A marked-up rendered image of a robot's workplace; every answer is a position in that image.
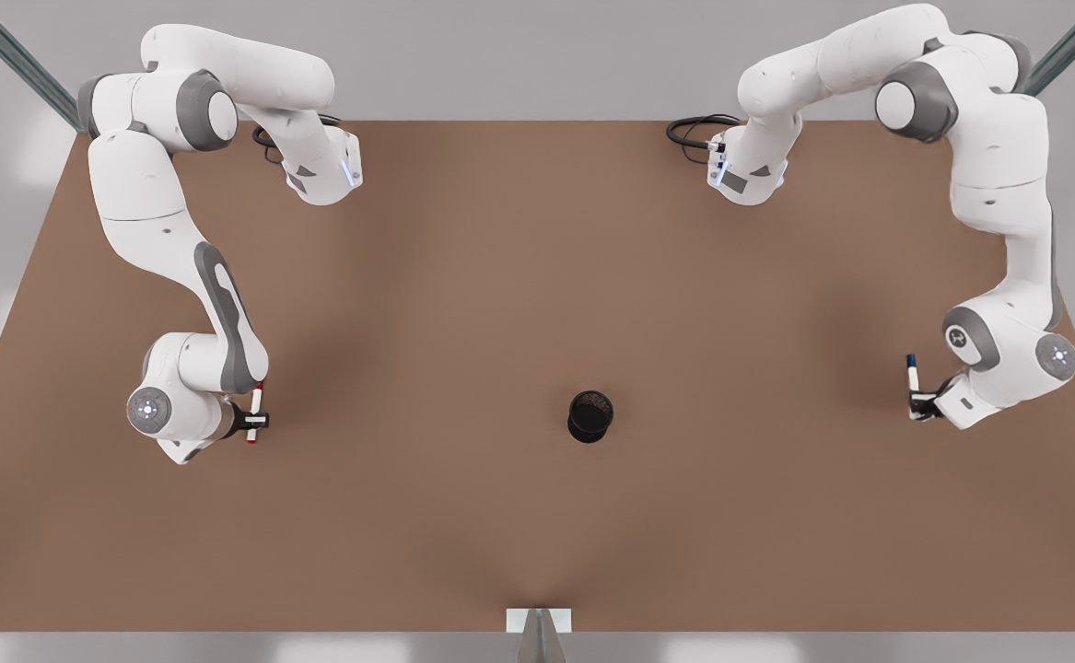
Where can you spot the white marker with red cap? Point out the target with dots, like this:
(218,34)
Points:
(255,405)

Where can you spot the white marker with blue cap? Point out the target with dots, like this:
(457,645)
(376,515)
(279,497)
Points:
(913,378)

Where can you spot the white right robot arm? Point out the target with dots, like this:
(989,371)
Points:
(146,198)

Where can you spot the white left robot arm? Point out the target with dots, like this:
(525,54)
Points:
(1002,184)

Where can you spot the black mesh pen holder cup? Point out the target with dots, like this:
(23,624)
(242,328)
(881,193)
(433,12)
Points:
(590,415)

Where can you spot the silver frame post with foot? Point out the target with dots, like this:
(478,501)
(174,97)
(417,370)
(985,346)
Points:
(539,633)

